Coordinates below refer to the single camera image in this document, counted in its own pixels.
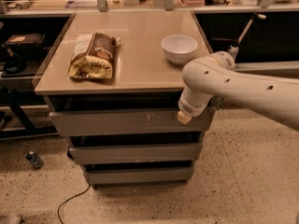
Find black floor cable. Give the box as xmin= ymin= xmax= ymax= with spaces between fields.
xmin=56 ymin=184 xmax=93 ymax=224

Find grey top drawer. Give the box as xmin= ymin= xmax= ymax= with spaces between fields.
xmin=50 ymin=108 xmax=213 ymax=136

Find white bowl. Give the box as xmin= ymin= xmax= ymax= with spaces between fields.
xmin=161 ymin=35 xmax=198 ymax=65

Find black headphones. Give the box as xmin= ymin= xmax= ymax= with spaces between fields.
xmin=1 ymin=44 xmax=26 ymax=74

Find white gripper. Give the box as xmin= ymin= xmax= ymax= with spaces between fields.
xmin=177 ymin=89 xmax=212 ymax=124

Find grey drawer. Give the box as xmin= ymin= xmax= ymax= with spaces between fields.
xmin=83 ymin=167 xmax=193 ymax=185
xmin=50 ymin=108 xmax=213 ymax=136
xmin=69 ymin=143 xmax=202 ymax=164

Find small blue can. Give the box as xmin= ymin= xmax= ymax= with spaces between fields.
xmin=25 ymin=151 xmax=44 ymax=169

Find grey middle drawer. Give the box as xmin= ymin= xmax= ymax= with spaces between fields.
xmin=69 ymin=143 xmax=202 ymax=164

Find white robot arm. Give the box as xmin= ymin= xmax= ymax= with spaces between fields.
xmin=178 ymin=51 xmax=299 ymax=131

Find brown yellow chip bag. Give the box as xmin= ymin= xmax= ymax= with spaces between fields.
xmin=68 ymin=33 xmax=121 ymax=79

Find white bottle with pole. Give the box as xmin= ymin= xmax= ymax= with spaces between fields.
xmin=228 ymin=13 xmax=266 ymax=59

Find grey drawer cabinet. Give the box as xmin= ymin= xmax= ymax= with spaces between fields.
xmin=34 ymin=10 xmax=223 ymax=189

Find grey bottom drawer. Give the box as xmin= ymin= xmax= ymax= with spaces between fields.
xmin=83 ymin=167 xmax=193 ymax=185

